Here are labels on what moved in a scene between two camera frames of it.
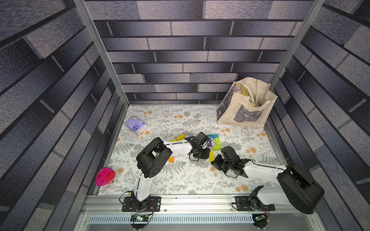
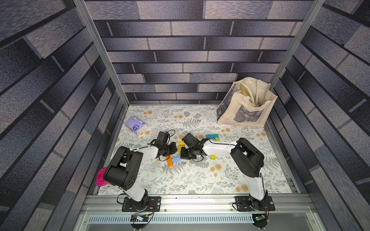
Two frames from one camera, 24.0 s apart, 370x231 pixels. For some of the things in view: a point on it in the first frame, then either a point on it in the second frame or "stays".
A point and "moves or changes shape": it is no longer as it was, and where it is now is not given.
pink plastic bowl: [104, 176] stays
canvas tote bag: [246, 102] stays
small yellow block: [180, 137] moves or changes shape
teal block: [211, 135] stays
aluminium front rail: [193, 212] stays
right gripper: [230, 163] -> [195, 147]
